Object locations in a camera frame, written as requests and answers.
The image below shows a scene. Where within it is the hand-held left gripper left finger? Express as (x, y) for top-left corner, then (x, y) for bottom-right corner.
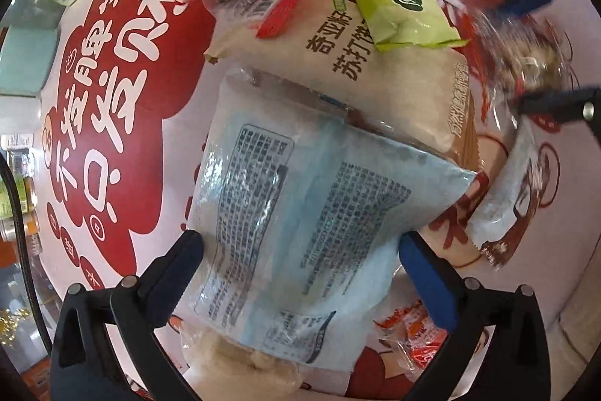
(47, 230), (204, 401)

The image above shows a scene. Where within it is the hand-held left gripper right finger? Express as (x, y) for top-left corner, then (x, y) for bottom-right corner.
(398, 232), (553, 401)

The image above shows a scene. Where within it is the red white cake packet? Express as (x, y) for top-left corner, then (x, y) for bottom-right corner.
(370, 301), (452, 379)

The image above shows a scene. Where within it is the clear nut bar packet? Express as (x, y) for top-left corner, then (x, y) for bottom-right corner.
(470, 6), (579, 121)

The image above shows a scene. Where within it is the clear packet of white chunks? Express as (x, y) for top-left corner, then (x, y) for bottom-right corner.
(180, 316), (307, 401)

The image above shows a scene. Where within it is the light blue snack bag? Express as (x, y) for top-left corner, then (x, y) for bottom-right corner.
(180, 70), (478, 377)

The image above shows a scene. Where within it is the green pastry packet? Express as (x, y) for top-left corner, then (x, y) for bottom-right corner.
(332, 0), (464, 53)

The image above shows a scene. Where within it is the beige cracker packet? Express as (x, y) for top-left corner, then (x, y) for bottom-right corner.
(204, 0), (480, 173)

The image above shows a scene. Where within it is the metal can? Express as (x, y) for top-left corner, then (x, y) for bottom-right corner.
(0, 213), (43, 245)

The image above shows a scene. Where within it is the teal canister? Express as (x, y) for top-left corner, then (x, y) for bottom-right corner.
(0, 25), (62, 97)

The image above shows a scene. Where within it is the black cable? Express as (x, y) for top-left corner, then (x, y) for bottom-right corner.
(0, 154), (54, 359)

